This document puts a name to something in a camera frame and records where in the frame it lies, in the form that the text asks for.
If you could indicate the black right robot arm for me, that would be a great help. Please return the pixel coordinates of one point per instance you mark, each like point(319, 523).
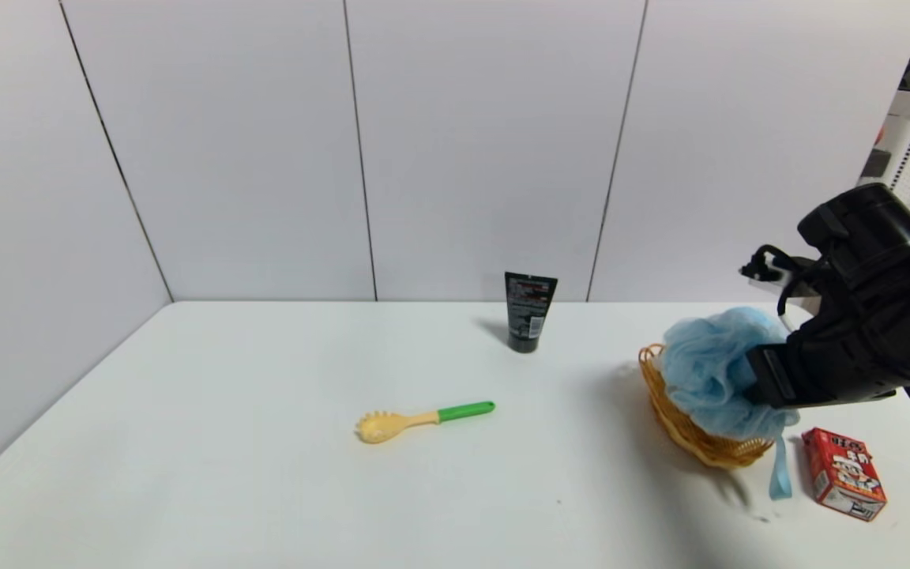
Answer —
point(866, 221)

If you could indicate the yellow woven plastic basket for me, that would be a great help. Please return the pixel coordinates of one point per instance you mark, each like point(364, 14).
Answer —
point(688, 435)

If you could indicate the light blue bath loofah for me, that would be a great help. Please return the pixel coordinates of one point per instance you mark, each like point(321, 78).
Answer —
point(712, 367)

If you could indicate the black cosmetic tube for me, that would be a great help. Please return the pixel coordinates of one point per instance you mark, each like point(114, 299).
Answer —
point(528, 312)

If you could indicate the red printed carton box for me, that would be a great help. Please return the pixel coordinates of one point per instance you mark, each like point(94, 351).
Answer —
point(844, 472)

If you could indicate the black box on pegboard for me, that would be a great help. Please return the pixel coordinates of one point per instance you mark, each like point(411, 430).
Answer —
point(875, 164)

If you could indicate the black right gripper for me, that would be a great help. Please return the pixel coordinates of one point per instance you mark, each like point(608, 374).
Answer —
point(771, 376)

